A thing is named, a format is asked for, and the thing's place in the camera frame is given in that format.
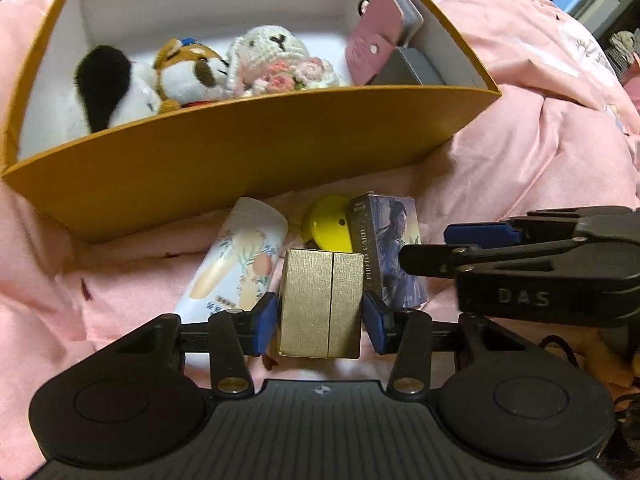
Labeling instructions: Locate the pink card holder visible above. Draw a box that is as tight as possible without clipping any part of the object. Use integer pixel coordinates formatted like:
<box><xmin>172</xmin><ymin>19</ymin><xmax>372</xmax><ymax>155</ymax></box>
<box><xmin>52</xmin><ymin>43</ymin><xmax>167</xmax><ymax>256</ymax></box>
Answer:
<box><xmin>345</xmin><ymin>0</ymin><xmax>425</xmax><ymax>86</ymax></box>

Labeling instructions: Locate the white hand cream tube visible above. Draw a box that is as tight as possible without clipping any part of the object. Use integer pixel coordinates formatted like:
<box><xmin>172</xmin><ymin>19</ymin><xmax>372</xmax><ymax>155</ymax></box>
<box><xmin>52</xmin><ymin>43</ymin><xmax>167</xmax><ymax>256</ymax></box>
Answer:
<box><xmin>173</xmin><ymin>196</ymin><xmax>289</xmax><ymax>323</ymax></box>

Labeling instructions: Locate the purple photo card box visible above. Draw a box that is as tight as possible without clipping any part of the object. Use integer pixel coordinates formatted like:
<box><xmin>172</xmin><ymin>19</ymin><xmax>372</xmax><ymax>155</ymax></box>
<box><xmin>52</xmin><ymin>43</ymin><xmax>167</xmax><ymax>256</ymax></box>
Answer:
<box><xmin>346</xmin><ymin>192</ymin><xmax>430</xmax><ymax>310</ymax></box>

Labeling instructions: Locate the yellow round case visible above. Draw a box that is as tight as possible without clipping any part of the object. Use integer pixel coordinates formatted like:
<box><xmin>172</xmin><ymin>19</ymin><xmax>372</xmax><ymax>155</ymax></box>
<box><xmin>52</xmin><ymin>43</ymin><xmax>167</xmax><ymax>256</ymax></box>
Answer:
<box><xmin>300</xmin><ymin>195</ymin><xmax>353</xmax><ymax>251</ymax></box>

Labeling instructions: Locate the grey clothes pile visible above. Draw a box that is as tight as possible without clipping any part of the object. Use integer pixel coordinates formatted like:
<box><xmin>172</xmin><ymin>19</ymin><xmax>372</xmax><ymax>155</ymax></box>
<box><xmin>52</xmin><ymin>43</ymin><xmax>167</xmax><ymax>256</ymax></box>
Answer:
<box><xmin>607</xmin><ymin>30</ymin><xmax>640</xmax><ymax>68</ymax></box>

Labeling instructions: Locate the brown plush tiger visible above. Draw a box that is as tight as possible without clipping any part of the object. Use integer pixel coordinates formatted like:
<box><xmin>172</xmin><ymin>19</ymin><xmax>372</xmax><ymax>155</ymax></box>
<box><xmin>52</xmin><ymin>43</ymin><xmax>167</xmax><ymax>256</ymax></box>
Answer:
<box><xmin>151</xmin><ymin>36</ymin><xmax>231</xmax><ymax>113</ymax></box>

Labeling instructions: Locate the pink printed blanket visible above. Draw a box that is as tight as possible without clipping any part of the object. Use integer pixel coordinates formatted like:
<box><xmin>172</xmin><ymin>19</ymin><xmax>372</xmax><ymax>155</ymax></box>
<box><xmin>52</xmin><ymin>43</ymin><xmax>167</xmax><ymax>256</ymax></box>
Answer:
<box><xmin>0</xmin><ymin>0</ymin><xmax>640</xmax><ymax>480</ymax></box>

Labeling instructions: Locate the black and white plush dog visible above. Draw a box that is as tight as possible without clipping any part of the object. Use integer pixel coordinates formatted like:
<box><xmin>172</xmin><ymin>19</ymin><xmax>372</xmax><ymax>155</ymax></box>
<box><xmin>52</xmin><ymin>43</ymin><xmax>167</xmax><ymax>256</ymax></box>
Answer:
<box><xmin>22</xmin><ymin>45</ymin><xmax>163</xmax><ymax>136</ymax></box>

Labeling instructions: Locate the cream crocheted bunny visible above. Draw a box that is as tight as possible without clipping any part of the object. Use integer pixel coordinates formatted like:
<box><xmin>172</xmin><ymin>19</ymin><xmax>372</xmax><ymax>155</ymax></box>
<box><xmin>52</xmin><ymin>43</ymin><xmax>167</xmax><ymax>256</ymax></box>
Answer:
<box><xmin>226</xmin><ymin>26</ymin><xmax>346</xmax><ymax>97</ymax></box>

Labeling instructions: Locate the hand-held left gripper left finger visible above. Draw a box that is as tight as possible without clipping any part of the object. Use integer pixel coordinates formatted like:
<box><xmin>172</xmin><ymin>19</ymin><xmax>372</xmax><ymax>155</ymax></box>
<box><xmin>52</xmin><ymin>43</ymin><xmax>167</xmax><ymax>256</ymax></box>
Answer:
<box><xmin>117</xmin><ymin>291</ymin><xmax>279</xmax><ymax>397</ymax></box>

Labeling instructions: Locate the gold box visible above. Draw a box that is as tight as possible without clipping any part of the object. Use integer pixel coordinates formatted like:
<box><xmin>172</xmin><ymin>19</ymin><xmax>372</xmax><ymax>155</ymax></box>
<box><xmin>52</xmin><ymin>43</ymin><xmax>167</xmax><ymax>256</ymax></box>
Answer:
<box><xmin>276</xmin><ymin>247</ymin><xmax>366</xmax><ymax>359</ymax></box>

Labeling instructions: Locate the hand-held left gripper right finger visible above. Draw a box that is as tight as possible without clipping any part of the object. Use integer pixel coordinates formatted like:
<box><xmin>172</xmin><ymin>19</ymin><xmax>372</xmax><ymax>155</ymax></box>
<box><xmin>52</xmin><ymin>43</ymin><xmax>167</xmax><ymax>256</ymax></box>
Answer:
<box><xmin>363</xmin><ymin>291</ymin><xmax>526</xmax><ymax>396</ymax></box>

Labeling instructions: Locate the mustard cardboard box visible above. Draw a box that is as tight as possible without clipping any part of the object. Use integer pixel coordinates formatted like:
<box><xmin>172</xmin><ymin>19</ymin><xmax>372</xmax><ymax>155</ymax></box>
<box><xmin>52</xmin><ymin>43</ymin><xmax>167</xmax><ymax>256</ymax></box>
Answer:
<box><xmin>0</xmin><ymin>0</ymin><xmax>502</xmax><ymax>245</ymax></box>

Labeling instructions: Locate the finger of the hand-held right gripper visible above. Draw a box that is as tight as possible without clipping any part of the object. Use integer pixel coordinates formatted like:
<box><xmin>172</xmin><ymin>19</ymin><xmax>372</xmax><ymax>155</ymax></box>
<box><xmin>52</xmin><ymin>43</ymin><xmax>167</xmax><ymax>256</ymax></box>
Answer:
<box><xmin>399</xmin><ymin>220</ymin><xmax>621</xmax><ymax>277</ymax></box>
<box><xmin>444</xmin><ymin>206</ymin><xmax>640</xmax><ymax>248</ymax></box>

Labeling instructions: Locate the grey box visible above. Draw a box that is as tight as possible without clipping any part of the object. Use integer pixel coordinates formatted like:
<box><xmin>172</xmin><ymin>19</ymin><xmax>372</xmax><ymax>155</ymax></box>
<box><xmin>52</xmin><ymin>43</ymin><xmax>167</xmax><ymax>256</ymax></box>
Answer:
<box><xmin>372</xmin><ymin>46</ymin><xmax>446</xmax><ymax>86</ymax></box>

